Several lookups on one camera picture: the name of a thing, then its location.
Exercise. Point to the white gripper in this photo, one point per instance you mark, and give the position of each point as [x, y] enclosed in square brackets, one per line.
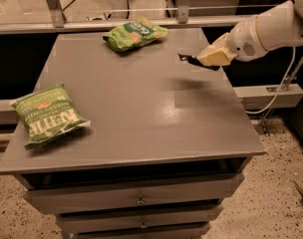
[243, 40]

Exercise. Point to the black rxbar chocolate bar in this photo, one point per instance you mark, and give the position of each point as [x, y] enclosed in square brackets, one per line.
[196, 62]

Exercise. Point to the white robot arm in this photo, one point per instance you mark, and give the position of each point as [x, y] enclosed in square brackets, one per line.
[281, 26]

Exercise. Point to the green rice chip bag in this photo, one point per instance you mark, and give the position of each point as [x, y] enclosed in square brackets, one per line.
[134, 34]

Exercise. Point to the green kettle potato chip bag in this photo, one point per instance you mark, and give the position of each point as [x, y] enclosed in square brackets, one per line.
[48, 115]

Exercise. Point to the grey drawer cabinet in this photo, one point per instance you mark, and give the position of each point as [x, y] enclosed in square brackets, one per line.
[152, 117]

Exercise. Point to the middle grey drawer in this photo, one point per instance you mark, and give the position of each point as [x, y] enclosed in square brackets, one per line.
[139, 219]

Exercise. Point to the grey drawer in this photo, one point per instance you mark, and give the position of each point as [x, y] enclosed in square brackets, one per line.
[134, 194]
[182, 231]
[139, 219]

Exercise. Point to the top grey drawer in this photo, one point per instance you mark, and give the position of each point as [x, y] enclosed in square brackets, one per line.
[134, 194]

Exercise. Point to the bottom grey drawer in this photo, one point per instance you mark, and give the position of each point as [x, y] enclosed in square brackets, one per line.
[182, 231]

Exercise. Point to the metal railing frame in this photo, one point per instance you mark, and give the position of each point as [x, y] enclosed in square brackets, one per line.
[63, 16]

